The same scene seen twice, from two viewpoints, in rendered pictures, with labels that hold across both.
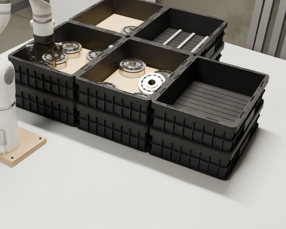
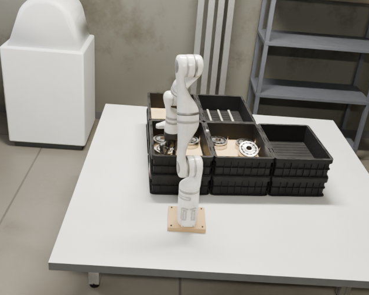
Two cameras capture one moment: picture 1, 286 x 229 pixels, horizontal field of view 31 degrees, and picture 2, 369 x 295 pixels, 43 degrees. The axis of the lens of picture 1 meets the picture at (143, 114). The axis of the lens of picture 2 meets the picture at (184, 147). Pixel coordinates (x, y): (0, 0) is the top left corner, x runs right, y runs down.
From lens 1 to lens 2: 1.47 m
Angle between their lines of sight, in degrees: 29
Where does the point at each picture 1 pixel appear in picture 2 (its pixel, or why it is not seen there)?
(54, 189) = (246, 236)
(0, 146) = (192, 221)
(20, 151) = (201, 221)
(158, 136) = (279, 180)
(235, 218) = (349, 214)
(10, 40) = not seen: outside the picture
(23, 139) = not seen: hidden behind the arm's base
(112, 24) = (159, 116)
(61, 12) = (21, 118)
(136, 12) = not seen: hidden behind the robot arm
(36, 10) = (174, 115)
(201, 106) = (282, 155)
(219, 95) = (281, 146)
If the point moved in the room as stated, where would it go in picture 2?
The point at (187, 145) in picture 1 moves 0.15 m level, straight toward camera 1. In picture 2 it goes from (300, 181) to (319, 196)
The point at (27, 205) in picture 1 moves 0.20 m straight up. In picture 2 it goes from (245, 251) to (252, 213)
